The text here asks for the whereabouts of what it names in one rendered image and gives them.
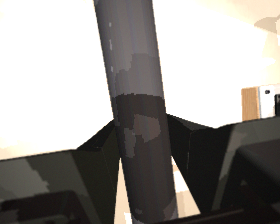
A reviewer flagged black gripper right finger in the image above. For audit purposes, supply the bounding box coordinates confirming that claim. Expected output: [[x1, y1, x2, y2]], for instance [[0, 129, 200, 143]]
[[167, 113, 280, 213]]

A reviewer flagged dark grey cylindrical rod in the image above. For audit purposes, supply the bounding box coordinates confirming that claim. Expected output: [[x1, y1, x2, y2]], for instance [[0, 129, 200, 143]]
[[93, 0, 179, 224]]

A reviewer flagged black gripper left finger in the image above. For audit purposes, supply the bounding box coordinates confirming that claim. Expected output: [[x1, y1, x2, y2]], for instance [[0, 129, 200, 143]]
[[0, 119, 120, 224]]

